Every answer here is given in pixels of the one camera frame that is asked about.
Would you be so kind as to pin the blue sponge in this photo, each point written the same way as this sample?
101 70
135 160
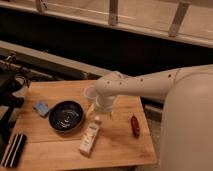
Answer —
41 108

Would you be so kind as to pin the clear plastic cup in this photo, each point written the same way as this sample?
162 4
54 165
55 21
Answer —
90 94

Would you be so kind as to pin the white lotion bottle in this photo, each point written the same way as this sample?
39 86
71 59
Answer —
89 136

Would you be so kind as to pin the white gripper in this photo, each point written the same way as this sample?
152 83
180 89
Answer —
103 104

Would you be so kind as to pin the red pocket knife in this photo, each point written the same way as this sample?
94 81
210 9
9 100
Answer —
135 126

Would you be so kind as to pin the black clamp stand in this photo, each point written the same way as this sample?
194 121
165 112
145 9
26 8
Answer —
10 82

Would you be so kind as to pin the wooden table board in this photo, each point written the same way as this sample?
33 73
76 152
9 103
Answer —
49 150

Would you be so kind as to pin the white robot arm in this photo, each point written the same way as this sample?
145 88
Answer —
186 139

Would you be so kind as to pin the black white striped block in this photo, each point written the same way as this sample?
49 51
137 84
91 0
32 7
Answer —
12 156

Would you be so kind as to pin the dark ceramic bowl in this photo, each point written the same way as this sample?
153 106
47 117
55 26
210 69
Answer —
66 116

